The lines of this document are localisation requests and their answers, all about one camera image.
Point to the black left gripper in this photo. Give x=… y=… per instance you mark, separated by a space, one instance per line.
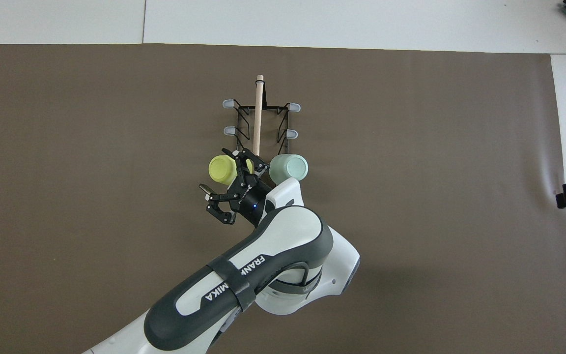
x=249 y=199

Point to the yellow plastic cup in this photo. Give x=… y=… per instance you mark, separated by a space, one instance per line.
x=221 y=169

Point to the pale green plastic cup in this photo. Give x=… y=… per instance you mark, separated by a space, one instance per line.
x=290 y=168

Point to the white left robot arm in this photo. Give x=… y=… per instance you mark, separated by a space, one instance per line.
x=263 y=265

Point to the brown table mat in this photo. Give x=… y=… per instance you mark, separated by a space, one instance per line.
x=116 y=147

